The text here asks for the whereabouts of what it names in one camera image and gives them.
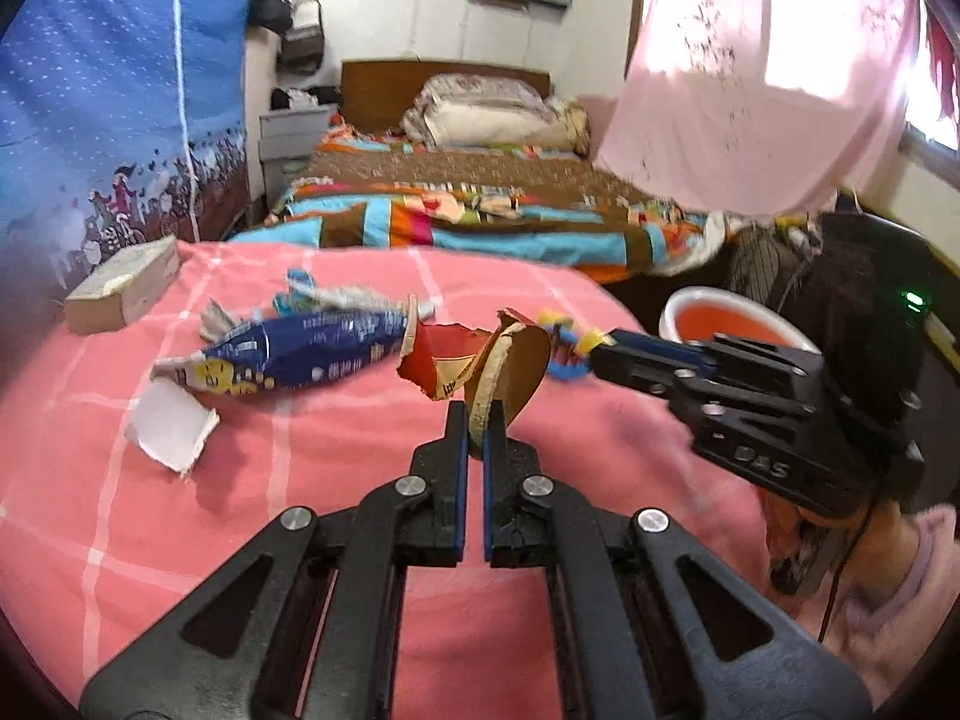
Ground person's right forearm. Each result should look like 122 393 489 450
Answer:
765 499 960 710

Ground brown tote bag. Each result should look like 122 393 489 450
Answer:
280 0 326 77

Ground silver wrapper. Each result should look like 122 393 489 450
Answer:
198 283 436 340

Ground blue snack bag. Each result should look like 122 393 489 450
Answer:
152 297 437 392

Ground blue fabric wardrobe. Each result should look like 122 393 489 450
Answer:
0 0 254 310

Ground window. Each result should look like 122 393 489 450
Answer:
898 0 960 155

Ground folded floral quilt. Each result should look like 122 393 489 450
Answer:
400 74 593 158

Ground black cable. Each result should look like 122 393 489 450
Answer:
816 502 875 647

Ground dark mesh cloth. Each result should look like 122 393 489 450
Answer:
730 221 824 320

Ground torn red cardboard packet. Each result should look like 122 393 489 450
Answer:
395 306 557 461

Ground wooden bed headboard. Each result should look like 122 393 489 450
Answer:
340 59 553 133

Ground pink hanging cloth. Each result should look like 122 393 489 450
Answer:
595 0 925 223

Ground colourful candy wrapper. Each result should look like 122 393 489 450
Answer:
535 307 610 381

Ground thick old book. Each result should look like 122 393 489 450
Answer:
64 234 182 335

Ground white paper piece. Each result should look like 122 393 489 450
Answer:
124 378 221 482

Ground pink checked bed sheet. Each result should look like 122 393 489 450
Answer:
0 238 775 720

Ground colourful patchwork blanket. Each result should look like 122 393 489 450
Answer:
227 116 745 284

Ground orange bin with white rim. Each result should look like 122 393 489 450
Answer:
659 286 823 355

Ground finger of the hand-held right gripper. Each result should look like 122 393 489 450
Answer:
591 345 700 400
610 327 717 374

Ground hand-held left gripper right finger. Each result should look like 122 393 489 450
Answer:
482 420 875 720

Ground dark items on nightstand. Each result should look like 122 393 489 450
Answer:
269 83 340 113

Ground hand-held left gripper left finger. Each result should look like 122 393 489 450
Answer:
79 401 470 720

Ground grey nightstand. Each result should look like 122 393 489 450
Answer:
259 103 339 217

